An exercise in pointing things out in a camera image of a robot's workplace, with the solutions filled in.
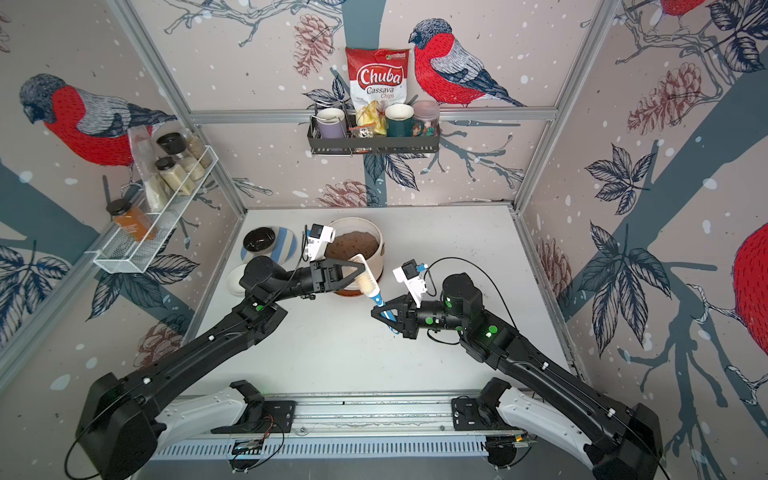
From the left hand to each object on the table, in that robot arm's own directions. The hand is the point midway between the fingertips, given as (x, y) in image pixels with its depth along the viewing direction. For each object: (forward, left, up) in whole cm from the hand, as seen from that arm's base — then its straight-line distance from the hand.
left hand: (364, 268), depth 58 cm
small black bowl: (+34, +43, -34) cm, 65 cm away
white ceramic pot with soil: (+30, +6, -27) cm, 40 cm away
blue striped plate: (+32, +35, -37) cm, 60 cm away
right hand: (-4, -2, -10) cm, 11 cm away
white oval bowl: (+16, +47, -34) cm, 60 cm away
